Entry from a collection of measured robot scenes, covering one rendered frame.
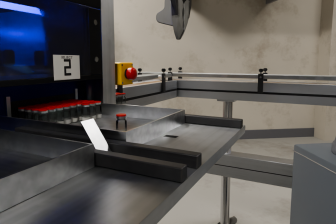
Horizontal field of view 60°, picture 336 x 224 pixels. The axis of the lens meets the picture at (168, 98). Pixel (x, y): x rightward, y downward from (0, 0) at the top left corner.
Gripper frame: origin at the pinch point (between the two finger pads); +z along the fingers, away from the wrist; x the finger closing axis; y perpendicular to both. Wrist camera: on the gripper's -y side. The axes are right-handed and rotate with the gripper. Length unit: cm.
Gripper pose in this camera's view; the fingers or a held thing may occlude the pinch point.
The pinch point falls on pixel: (181, 33)
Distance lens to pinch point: 66.2
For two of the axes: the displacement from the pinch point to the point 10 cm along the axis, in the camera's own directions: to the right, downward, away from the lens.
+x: -4.5, 1.1, -8.9
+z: 0.0, 9.9, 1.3
